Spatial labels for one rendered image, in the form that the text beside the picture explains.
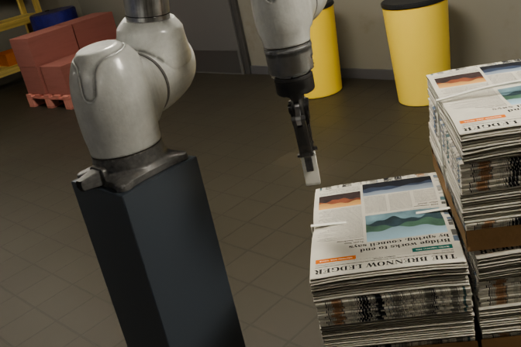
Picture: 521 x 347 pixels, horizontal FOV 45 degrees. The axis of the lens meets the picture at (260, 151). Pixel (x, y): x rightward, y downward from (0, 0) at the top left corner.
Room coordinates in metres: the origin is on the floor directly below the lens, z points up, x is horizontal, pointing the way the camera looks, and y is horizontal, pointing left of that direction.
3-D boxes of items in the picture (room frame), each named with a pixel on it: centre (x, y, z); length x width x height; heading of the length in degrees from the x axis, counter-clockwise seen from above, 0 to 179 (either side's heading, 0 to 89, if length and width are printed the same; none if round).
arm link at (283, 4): (1.18, -0.10, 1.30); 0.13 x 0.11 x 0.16; 158
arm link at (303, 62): (1.17, -0.09, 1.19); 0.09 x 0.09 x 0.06
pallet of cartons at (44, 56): (6.69, 1.61, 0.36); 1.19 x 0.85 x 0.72; 132
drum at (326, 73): (4.86, -0.57, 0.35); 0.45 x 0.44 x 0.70; 132
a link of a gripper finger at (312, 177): (1.17, -0.09, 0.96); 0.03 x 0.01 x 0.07; 80
